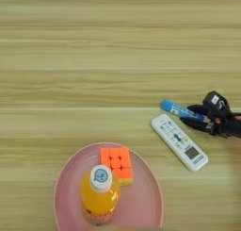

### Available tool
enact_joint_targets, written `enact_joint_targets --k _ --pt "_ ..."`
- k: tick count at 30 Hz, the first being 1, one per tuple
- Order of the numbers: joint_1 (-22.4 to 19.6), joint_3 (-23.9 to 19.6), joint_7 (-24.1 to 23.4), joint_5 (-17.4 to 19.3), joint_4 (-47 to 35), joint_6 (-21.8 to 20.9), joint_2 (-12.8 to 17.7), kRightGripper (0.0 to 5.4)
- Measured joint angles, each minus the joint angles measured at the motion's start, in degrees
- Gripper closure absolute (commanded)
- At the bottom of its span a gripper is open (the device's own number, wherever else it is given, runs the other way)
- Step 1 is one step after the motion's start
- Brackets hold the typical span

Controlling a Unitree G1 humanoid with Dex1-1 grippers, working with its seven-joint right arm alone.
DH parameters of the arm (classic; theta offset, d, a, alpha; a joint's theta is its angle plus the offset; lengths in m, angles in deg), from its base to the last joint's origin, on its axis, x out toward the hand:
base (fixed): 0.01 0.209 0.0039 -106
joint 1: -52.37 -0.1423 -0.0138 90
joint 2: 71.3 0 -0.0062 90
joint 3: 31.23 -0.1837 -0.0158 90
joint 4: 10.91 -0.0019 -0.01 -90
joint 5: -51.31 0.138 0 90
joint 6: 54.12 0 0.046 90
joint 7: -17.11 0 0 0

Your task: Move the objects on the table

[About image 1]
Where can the small black box white label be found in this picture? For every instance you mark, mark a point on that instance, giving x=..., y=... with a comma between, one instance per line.
x=216, y=102

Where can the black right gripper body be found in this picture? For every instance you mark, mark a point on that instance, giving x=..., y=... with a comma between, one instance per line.
x=227, y=126

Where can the white remote control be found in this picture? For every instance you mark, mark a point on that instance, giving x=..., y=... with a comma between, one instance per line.
x=179, y=142

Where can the colourful puzzle cube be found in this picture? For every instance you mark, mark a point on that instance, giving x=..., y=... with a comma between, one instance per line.
x=120, y=161

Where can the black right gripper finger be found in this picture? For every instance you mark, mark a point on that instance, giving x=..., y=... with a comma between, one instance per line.
x=197, y=109
x=196, y=124

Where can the pink round plate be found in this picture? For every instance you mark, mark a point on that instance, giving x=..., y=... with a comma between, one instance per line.
x=141, y=203

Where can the orange juice bottle white cap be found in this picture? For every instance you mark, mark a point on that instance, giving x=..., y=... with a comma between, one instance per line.
x=99, y=197

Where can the blue tube with white label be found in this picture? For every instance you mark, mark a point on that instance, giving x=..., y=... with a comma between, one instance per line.
x=175, y=109

